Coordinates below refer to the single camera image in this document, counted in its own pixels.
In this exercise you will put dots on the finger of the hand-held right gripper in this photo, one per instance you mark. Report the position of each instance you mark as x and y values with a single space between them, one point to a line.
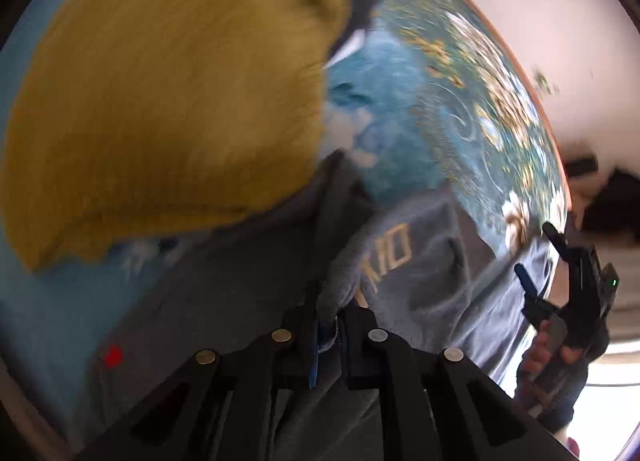
556 241
524 277

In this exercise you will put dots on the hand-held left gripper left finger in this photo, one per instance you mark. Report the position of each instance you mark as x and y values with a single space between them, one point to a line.
314 356

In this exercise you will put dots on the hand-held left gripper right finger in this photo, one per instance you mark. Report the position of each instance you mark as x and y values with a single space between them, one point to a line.
347 348

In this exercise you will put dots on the grey-blue sweatshirt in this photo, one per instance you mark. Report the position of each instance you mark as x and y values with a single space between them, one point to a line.
425 291

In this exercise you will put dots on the person's right hand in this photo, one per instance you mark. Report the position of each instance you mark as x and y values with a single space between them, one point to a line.
537 356

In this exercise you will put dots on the white bedding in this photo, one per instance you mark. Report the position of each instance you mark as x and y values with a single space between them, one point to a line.
625 326

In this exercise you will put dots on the black clothing pile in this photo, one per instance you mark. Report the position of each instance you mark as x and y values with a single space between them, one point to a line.
615 206

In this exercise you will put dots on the black box-shaped device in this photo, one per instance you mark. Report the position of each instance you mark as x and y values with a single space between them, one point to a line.
582 165

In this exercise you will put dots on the teal floral blanket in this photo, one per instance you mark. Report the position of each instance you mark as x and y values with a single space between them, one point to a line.
400 116

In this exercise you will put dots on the mustard yellow knit sweater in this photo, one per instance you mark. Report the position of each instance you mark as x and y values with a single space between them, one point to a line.
150 91

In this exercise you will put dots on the wall socket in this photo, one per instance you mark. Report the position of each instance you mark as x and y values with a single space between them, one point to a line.
546 81

